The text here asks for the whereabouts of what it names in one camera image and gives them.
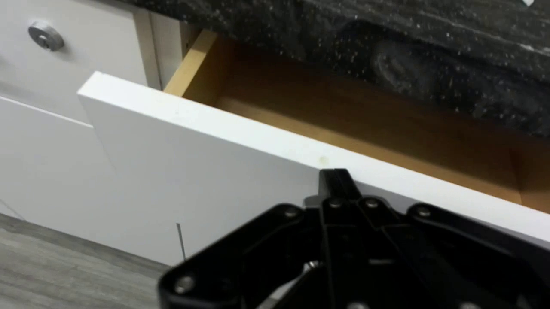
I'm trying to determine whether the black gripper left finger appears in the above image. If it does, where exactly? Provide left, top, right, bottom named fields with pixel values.
left=156, top=166, right=336, bottom=309

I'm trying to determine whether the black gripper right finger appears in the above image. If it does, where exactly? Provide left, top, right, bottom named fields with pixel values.
left=333, top=166, right=550, bottom=309

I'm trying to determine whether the white drawer with wooden interior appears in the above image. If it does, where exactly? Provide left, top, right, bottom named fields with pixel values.
left=75, top=27, right=550, bottom=271

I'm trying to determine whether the white drawer with round lock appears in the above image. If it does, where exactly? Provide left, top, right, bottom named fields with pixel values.
left=0, top=0, right=150, bottom=129

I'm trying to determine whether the round metal drawer lock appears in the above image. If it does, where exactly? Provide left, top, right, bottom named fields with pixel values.
left=25, top=19, right=66, bottom=53

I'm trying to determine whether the white lower cabinet door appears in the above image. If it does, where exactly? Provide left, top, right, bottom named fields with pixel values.
left=0, top=94, right=185, bottom=268

